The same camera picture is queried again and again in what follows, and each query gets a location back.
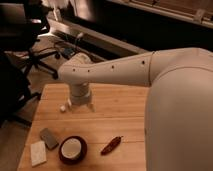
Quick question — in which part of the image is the red chili pepper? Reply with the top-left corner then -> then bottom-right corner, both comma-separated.
100,136 -> 122,155

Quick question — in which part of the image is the blue object on floor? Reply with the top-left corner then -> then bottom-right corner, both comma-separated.
62,48 -> 75,58

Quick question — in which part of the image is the black office chair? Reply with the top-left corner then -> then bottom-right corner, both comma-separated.
0,0 -> 60,79

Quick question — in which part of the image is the white rectangular sponge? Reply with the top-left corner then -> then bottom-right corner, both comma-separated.
30,141 -> 47,167

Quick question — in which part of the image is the dark red bowl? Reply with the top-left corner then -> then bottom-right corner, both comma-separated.
58,136 -> 87,165

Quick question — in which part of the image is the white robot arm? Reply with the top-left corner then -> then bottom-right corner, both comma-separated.
58,47 -> 213,171

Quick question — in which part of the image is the small white round object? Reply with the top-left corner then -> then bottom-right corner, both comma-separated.
60,105 -> 66,113

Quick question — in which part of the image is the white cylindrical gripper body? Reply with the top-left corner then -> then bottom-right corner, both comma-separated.
69,83 -> 92,106

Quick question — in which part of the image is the dark chair at left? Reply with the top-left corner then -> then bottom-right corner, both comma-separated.
0,50 -> 41,128

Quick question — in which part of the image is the grey rectangular block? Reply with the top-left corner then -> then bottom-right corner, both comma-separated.
39,128 -> 58,150

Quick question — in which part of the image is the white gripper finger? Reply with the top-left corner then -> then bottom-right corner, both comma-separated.
67,99 -> 72,109
87,103 -> 95,112

